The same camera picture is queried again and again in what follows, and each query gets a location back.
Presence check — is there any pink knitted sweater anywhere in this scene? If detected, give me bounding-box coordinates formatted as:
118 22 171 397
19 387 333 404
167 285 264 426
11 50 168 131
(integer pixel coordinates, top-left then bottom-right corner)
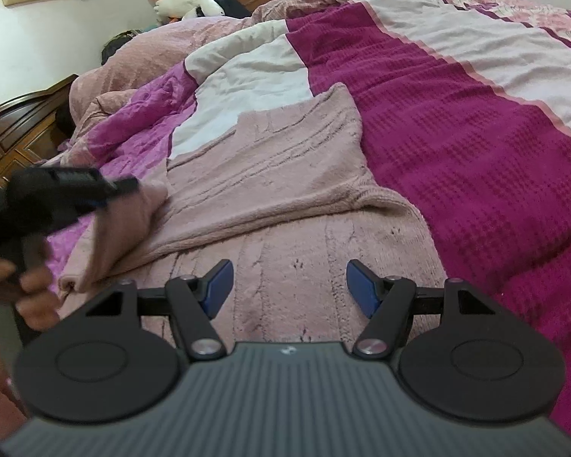
57 82 434 346

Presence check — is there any dark cloth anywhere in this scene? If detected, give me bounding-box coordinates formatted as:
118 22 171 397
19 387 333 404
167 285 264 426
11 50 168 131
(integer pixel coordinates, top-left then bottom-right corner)
213 0 254 18

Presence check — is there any magenta and white patchwork quilt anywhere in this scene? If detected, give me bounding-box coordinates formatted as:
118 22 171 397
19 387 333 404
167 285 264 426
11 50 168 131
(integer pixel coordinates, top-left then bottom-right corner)
48 0 571 446

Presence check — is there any carved wooden headboard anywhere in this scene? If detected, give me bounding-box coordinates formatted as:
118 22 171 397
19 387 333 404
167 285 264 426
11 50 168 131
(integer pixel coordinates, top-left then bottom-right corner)
0 75 80 187

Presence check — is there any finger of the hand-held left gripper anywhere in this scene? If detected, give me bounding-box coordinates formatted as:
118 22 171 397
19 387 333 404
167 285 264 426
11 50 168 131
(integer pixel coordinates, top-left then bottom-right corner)
78 178 140 215
52 167 104 187

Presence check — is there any dark bag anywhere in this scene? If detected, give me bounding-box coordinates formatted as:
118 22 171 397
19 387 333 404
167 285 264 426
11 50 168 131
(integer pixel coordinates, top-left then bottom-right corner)
100 31 142 66

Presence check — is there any pink pillow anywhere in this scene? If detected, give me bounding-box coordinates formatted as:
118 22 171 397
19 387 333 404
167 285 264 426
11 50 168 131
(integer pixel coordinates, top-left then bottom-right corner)
69 0 410 127

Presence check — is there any white plush toy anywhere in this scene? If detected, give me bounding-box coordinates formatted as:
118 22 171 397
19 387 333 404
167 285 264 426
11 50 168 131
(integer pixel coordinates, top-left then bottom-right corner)
153 0 222 22

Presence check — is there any person's left hand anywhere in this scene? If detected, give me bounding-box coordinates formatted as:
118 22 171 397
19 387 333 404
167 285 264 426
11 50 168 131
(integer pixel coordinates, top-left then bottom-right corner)
0 251 62 333

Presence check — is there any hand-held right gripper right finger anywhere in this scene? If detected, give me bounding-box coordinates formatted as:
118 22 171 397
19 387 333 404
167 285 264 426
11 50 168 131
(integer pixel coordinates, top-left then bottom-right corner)
346 259 498 359

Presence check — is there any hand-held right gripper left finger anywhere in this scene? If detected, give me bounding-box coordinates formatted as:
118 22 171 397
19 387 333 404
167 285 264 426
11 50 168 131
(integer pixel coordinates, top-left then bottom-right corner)
85 259 234 359

